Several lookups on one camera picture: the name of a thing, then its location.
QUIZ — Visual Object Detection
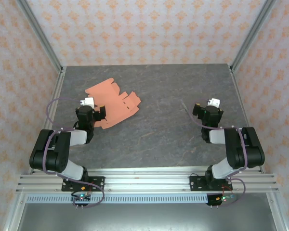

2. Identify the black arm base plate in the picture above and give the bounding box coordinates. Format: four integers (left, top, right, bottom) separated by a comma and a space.
189, 175, 233, 192
61, 176, 105, 192

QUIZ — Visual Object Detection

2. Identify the aluminium frame post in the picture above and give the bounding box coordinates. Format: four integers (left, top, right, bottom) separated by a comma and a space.
230, 0, 279, 73
15, 0, 64, 73

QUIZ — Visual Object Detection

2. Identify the small controller circuit board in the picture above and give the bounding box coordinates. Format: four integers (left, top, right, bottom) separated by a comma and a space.
71, 192, 92, 203
206, 193, 237, 207

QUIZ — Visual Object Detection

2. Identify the aluminium table side rail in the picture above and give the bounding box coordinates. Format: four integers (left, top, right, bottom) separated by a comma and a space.
28, 65, 67, 174
229, 64, 265, 174

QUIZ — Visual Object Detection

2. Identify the aluminium lower frame rail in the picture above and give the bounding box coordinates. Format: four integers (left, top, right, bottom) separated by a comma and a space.
3, 192, 27, 231
266, 192, 289, 231

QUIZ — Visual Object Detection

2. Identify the narrow aluminium table edge beam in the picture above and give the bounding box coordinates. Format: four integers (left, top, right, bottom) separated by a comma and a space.
28, 167, 265, 174

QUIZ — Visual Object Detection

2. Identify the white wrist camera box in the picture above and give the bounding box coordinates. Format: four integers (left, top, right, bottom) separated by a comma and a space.
79, 97, 96, 109
206, 97, 221, 108

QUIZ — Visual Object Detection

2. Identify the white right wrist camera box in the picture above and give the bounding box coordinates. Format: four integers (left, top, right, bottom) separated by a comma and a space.
206, 97, 221, 108

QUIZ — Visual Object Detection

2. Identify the orange cardboard paper box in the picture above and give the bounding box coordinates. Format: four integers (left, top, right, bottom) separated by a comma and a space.
85, 78, 142, 130

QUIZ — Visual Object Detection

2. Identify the grey metal panel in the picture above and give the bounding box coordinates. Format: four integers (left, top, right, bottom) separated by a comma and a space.
16, 203, 275, 231

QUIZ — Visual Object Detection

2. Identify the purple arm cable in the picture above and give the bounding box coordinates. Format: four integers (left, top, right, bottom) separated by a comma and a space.
43, 97, 105, 209
181, 97, 248, 207

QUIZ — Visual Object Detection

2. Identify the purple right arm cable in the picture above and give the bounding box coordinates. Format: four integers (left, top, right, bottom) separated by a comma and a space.
181, 97, 248, 207

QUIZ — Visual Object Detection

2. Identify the grey slotted cable duct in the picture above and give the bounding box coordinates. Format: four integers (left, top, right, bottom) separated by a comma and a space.
26, 194, 209, 205

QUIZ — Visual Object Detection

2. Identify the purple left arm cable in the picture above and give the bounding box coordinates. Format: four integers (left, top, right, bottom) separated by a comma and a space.
43, 97, 105, 209

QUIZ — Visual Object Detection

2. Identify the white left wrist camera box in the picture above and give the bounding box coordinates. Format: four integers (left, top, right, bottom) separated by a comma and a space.
79, 97, 96, 109

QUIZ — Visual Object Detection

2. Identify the wide aluminium mounting beam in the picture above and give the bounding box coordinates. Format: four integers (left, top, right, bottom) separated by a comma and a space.
15, 175, 280, 193

